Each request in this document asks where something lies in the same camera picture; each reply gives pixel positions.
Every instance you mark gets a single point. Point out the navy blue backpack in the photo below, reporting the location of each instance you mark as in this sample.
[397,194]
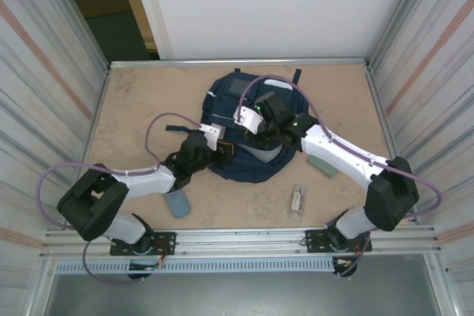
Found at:
[244,171]

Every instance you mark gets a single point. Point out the blue-grey oval glasses case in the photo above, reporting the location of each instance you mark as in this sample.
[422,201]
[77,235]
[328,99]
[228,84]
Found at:
[179,205]

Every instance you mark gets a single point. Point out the green wallet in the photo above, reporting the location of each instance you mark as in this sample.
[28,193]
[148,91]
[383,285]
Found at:
[322,168]

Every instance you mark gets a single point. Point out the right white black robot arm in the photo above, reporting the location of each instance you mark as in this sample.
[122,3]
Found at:
[340,149]

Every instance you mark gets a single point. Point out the grey metal sheet panel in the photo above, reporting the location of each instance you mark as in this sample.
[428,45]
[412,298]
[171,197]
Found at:
[240,294]

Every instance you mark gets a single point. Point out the wide aluminium mounting rail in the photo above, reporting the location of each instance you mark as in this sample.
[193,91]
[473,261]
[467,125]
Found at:
[240,242]

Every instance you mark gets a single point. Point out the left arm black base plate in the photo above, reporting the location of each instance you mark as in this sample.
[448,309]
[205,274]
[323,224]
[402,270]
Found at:
[166,238]

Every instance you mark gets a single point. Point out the right aluminium table side rail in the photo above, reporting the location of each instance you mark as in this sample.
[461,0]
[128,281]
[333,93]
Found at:
[387,127]

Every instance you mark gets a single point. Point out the aluminium table side rail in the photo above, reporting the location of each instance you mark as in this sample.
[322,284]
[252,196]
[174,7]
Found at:
[94,123]
[387,127]

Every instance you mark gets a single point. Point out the thin aluminium table edge rail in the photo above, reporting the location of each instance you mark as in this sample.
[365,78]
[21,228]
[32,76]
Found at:
[148,63]

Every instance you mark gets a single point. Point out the left aluminium table side rail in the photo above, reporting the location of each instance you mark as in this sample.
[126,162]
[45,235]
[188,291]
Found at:
[94,123]

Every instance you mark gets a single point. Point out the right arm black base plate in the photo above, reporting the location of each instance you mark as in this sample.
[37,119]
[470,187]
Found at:
[314,242]

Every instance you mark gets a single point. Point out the white door frame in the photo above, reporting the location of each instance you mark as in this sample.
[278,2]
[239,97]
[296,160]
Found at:
[151,5]

